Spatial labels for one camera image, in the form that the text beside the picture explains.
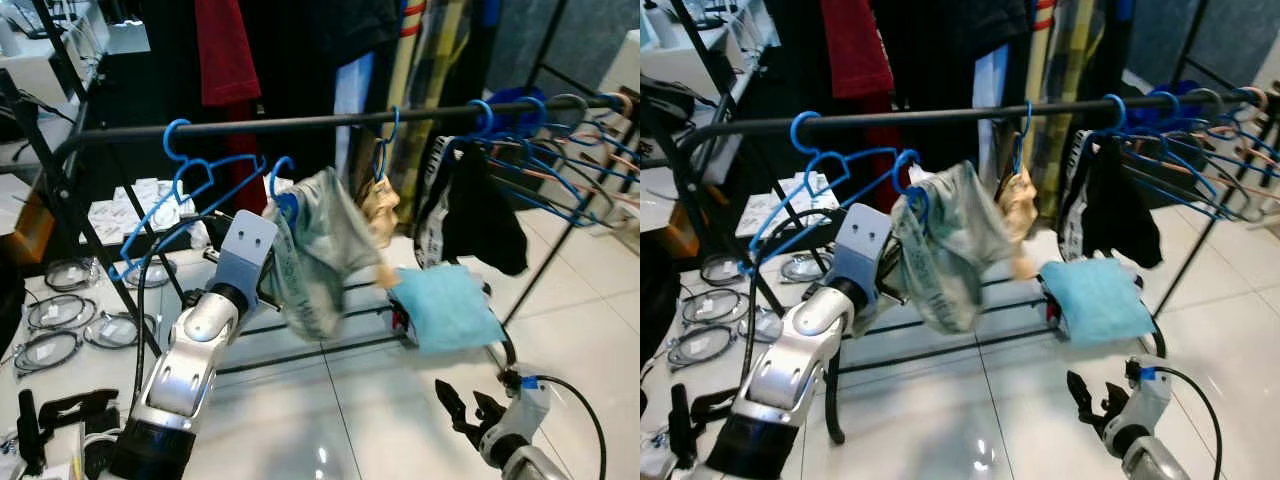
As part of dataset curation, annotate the yellow plaid hanging garment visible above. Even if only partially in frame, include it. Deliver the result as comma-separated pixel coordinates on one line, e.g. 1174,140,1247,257
1025,0,1101,206
385,0,471,221

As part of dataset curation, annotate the white table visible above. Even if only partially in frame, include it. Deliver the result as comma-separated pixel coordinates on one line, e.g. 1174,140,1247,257
0,0,151,106
640,0,781,101

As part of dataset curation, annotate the beige yellow underwear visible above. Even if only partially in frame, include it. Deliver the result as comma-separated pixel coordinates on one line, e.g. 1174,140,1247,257
995,168,1041,281
355,175,403,289

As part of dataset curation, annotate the red hanging garment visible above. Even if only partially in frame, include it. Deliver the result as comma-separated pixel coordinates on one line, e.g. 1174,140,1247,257
822,0,894,201
195,0,263,211

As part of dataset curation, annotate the black hanging garment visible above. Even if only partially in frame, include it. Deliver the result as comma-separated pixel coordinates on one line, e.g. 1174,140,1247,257
875,0,1031,186
240,0,401,191

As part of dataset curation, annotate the pink plastic hanger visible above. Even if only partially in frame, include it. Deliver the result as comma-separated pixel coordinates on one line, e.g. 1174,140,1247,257
1130,87,1280,201
480,92,641,211

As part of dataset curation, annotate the black underwear with white waistband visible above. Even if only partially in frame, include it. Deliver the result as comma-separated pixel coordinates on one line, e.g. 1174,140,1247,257
1058,135,1164,269
413,140,529,276

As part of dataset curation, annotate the grey plastic hanger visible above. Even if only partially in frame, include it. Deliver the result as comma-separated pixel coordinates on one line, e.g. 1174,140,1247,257
1150,88,1261,216
500,93,626,216

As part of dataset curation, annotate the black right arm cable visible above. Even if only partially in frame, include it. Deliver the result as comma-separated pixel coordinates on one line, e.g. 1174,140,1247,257
1140,365,1223,480
520,375,608,480

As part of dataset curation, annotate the grey underwear with lettered waistband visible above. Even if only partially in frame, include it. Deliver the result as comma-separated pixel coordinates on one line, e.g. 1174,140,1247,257
262,168,383,341
890,162,1009,336

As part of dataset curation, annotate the white packets pile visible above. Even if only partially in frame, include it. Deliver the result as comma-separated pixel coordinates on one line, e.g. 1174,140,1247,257
88,178,196,243
735,170,841,236

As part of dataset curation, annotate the light blue cloth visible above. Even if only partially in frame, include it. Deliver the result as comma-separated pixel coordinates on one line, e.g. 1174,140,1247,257
1040,258,1156,346
388,265,506,353

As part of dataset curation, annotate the blue plastic hanger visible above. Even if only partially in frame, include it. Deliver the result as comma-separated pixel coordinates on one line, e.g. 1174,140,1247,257
1075,93,1128,151
450,97,601,229
375,105,401,183
1010,100,1033,176
267,155,301,226
1090,92,1236,221
893,148,931,223
560,93,641,171
440,98,498,161
108,118,266,283
738,110,896,276
1200,88,1280,166

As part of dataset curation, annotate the white hanging garment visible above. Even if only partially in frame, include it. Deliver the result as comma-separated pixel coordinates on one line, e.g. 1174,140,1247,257
335,65,376,181
975,45,1011,176

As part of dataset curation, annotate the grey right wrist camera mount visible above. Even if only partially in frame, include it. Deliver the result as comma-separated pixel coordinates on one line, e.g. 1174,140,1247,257
1125,357,1173,436
503,368,551,446

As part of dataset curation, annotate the black strap bag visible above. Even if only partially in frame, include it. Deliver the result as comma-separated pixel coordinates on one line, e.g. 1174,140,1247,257
640,78,701,131

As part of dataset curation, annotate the black handle tool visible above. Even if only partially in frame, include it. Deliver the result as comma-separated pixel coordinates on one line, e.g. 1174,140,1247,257
15,388,121,473
665,383,746,471

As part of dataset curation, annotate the black metal clothes rack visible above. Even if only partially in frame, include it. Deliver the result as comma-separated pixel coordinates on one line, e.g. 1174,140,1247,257
0,0,641,396
640,0,1280,446

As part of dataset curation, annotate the blue plastic basin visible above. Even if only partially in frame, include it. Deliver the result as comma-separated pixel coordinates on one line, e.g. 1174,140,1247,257
1140,80,1206,109
490,85,551,113

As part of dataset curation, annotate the orange brown cardboard box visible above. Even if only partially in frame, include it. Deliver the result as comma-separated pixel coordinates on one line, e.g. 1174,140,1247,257
0,190,51,266
655,195,701,259

